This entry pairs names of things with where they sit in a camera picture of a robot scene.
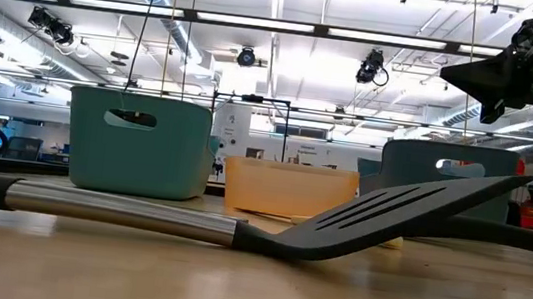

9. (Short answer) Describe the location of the tan hanging cord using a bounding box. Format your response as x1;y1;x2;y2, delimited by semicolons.
160;0;179;99
457;0;484;144

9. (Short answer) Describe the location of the thin black background frame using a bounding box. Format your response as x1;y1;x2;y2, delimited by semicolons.
205;89;293;164

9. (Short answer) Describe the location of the overhead light bar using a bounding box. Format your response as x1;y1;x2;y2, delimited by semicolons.
0;0;507;60

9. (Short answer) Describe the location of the blue-teal plastic bin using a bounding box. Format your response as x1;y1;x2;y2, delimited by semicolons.
352;132;522;225

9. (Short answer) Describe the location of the black hanging cable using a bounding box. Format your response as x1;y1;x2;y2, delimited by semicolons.
123;0;163;97

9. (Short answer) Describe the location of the black slotted spatula steel handle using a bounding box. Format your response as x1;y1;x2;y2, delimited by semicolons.
0;114;533;287

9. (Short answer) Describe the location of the dark office chair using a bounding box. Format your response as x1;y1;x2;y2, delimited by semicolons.
3;134;45;163

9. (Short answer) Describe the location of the orange translucent plastic bin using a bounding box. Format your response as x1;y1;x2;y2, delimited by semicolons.
218;154;362;226

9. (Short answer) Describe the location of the green-teal plastic bin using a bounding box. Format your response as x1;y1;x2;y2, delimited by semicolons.
59;84;226;206

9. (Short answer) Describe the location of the round black overhead camera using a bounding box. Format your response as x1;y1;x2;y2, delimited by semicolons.
235;45;258;70

